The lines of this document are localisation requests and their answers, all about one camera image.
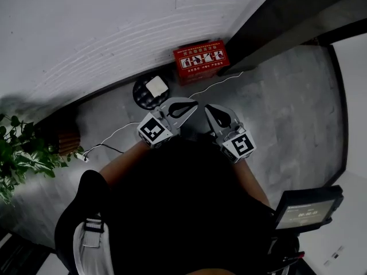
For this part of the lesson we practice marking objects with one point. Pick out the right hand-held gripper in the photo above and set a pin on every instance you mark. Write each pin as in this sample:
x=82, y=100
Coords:
x=238, y=145

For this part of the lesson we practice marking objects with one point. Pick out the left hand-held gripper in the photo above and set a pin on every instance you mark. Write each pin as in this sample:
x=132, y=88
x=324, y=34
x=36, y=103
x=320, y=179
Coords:
x=155, y=130

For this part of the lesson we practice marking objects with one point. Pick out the red fire extinguisher box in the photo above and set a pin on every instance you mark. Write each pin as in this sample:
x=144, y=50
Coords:
x=200, y=67

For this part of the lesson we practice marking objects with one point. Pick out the person's right forearm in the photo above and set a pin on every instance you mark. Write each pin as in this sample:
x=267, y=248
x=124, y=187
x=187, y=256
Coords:
x=252, y=182

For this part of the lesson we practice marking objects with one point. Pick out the person's left forearm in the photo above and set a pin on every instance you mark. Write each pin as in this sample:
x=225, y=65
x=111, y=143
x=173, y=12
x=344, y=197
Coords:
x=126, y=162

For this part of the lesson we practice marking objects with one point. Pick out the white square pad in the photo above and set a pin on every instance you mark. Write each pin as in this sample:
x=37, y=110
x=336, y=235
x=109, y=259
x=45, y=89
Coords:
x=157, y=86

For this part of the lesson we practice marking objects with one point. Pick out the round black stool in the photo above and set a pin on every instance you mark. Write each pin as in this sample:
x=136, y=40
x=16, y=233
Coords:
x=142, y=94

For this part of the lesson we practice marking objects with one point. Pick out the person's black clothing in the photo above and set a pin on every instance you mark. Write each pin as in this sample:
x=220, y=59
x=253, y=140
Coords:
x=183, y=211

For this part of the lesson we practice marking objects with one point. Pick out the brown wooden plant pot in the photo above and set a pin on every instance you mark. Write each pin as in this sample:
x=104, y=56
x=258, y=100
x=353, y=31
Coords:
x=68, y=143

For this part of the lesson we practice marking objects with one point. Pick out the black screen device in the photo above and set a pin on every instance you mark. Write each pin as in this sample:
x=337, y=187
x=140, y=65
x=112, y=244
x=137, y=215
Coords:
x=309, y=208

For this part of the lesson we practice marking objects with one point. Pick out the green leafy plant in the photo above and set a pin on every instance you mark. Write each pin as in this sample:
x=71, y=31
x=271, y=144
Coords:
x=23, y=153

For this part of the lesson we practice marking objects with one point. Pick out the dark cabinet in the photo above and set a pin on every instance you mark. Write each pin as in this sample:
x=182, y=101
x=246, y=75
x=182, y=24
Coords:
x=20, y=256

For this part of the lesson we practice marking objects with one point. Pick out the black door frame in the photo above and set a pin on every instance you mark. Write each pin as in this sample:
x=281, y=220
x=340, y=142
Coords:
x=286, y=16

